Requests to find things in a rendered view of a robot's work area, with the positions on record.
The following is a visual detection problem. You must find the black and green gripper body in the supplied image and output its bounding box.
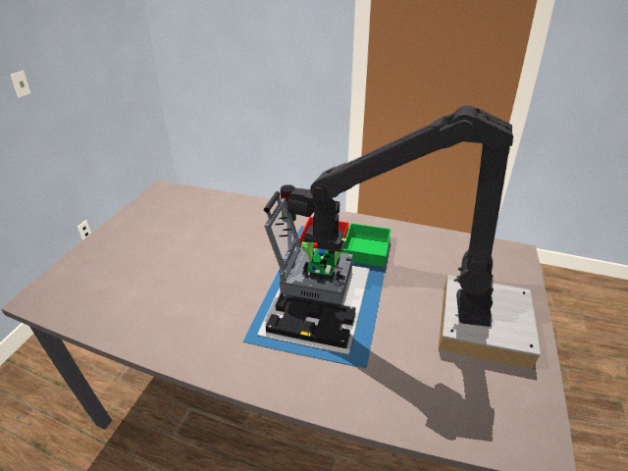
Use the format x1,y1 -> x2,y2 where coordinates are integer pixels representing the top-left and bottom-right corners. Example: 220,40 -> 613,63
303,219 -> 345,252

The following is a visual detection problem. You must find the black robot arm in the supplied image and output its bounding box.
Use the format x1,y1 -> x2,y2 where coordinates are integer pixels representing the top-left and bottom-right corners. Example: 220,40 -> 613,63
288,105 -> 513,327

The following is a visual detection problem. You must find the green bin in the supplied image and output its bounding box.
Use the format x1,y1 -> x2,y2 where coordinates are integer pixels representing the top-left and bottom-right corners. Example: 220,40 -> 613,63
342,223 -> 391,267

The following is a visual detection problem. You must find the red open tray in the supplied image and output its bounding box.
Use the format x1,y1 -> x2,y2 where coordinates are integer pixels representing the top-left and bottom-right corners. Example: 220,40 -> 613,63
300,217 -> 349,248

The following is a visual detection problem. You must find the green circuit board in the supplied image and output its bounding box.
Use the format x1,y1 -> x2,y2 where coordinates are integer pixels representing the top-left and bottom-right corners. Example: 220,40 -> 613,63
307,248 -> 335,276

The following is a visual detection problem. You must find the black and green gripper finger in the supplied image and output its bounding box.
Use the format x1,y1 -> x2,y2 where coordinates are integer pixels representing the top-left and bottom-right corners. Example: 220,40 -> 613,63
335,238 -> 346,265
301,241 -> 314,261

